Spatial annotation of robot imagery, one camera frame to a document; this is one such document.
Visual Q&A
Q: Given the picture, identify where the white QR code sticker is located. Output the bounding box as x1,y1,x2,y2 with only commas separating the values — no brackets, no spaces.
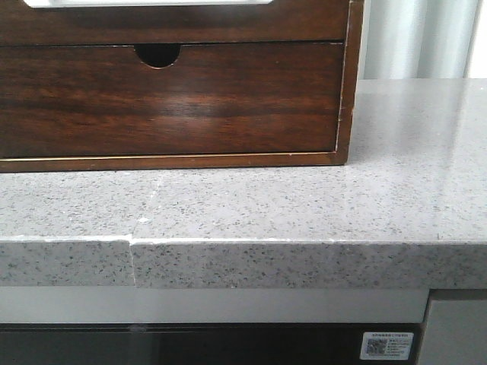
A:
359,332,415,360

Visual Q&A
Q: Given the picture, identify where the dark wooden drawer cabinet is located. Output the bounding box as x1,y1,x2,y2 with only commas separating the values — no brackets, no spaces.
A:
1,1,364,173

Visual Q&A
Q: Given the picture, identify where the black glass appliance front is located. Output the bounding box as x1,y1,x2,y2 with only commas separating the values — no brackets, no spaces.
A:
1,323,422,364

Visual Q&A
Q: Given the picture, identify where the white grey window curtain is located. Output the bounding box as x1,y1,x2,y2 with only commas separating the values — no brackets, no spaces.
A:
358,1,486,79

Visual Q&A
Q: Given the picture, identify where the grey cabinet door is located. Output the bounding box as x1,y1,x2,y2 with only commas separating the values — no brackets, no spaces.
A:
418,290,486,364

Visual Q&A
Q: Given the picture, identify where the wooden drawer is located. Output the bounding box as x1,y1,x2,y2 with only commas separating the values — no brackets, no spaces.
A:
1,43,343,157
1,1,349,46

